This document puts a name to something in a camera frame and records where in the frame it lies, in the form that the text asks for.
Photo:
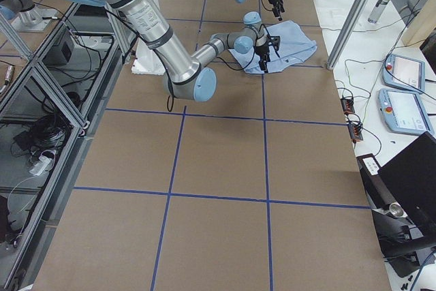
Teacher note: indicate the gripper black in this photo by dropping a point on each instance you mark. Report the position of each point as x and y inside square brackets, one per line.
[262, 50]
[274, 1]

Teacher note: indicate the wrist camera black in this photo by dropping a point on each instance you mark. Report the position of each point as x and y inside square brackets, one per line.
[274, 42]

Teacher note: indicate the near teach pendant blue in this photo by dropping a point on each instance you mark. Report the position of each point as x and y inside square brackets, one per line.
[404, 112]

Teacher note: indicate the teach pendant blue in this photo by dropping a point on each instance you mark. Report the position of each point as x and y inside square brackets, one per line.
[404, 112]
[404, 73]

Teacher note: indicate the light blue t-shirt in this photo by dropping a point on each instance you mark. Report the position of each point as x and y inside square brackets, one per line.
[295, 47]

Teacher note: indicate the black laptop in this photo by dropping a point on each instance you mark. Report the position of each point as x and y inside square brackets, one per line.
[402, 197]

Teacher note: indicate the far teach pendant blue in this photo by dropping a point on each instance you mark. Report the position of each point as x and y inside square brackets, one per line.
[404, 73]

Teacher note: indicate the white camera pillar with base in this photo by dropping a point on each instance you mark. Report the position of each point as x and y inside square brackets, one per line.
[146, 61]

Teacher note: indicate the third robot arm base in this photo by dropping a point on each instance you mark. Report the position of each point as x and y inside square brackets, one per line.
[25, 15]

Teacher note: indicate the aluminium frame post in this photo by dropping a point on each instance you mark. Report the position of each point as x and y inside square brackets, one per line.
[345, 33]

